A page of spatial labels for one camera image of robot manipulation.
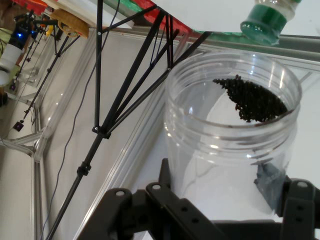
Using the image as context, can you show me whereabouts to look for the black background tripod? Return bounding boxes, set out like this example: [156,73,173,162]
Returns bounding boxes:
[11,34,81,131]

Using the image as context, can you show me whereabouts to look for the black seeds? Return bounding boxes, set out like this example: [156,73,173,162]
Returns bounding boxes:
[212,74,289,124]

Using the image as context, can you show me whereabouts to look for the clear plastic jar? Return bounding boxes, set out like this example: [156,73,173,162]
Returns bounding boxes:
[163,51,303,222]

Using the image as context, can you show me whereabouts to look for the tan wooden object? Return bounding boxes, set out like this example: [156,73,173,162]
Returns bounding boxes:
[49,9,90,40]

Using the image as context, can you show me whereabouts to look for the aluminium frame structure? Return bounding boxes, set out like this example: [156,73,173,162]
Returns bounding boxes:
[0,92,55,240]

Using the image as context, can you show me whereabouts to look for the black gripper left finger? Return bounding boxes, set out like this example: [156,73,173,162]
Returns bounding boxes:
[77,157,226,240]

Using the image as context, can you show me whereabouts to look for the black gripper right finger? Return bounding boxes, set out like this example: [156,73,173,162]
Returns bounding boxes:
[253,162,320,240]

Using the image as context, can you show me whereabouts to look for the green-capped spice bottle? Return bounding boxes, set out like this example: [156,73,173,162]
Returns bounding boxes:
[239,0,302,46]

